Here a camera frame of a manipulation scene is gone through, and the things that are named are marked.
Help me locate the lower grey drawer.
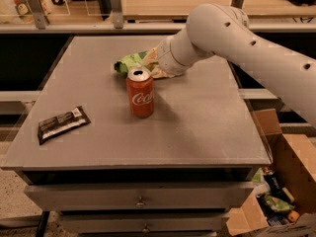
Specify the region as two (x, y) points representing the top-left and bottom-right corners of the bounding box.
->
(59, 211), (228, 233)

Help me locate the green snack pack in box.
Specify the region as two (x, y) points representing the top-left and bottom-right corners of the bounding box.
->
(263, 194), (294, 213)

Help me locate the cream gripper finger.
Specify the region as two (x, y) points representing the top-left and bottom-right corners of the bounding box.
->
(151, 66), (182, 79)
(142, 47), (159, 71)

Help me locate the green rice chip bag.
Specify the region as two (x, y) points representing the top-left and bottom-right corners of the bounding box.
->
(114, 51), (147, 77)

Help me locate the white snack bag background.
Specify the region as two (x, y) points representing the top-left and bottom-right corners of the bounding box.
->
(0, 0), (50, 25)

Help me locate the grey drawer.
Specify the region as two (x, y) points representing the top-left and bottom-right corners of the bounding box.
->
(59, 211), (228, 233)
(25, 182), (253, 211)

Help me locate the left metal bracket post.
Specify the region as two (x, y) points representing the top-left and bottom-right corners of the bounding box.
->
(28, 0), (48, 30)

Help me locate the cardboard box with snacks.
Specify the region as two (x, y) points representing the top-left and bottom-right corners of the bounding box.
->
(226, 109), (316, 237)

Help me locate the upper grey drawer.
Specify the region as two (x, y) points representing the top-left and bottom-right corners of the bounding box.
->
(25, 182), (253, 211)

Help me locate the middle metal bracket post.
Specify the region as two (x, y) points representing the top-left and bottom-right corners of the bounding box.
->
(111, 0), (124, 29)

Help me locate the black snack bar wrapper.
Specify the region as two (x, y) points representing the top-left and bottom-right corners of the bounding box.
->
(38, 106), (91, 145)

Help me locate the red coke can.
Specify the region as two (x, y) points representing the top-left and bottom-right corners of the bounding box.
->
(126, 68), (154, 118)

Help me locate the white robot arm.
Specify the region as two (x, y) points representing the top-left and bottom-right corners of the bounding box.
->
(154, 4), (316, 126)

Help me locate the dark bottle in box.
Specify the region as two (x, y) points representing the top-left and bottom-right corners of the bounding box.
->
(263, 167), (294, 203)

